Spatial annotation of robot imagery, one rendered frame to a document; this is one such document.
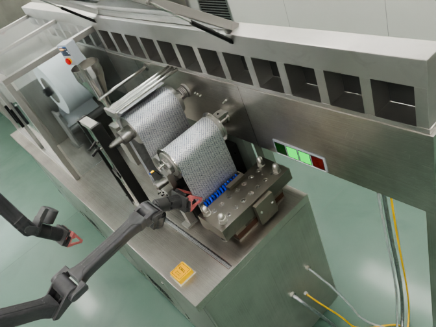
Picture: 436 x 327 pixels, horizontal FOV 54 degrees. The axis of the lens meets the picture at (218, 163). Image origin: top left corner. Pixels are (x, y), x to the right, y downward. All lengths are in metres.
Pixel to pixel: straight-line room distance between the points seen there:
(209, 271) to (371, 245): 1.31
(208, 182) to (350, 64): 0.84
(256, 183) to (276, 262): 0.35
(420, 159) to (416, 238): 1.56
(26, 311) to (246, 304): 0.87
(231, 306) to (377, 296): 1.03
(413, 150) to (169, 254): 1.09
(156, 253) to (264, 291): 0.50
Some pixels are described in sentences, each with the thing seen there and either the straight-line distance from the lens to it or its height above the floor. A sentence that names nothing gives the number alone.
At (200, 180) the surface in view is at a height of 1.13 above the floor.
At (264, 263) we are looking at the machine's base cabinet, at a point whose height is 0.78.
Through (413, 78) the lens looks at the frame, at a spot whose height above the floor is 1.60.
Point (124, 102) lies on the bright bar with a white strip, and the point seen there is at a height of 1.45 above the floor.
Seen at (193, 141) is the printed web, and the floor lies 1.29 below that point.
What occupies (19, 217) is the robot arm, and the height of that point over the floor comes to 1.33.
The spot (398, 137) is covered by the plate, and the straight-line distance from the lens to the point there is 1.25.
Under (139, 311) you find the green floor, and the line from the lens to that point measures 3.00.
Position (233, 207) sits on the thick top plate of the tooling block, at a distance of 1.73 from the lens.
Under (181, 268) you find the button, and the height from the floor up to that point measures 0.92.
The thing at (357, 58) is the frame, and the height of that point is 1.63.
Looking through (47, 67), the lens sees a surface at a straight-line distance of 2.46.
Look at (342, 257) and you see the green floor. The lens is 2.75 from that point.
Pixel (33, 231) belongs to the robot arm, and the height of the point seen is 1.24.
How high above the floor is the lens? 2.20
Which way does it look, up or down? 37 degrees down
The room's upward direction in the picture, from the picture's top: 24 degrees counter-clockwise
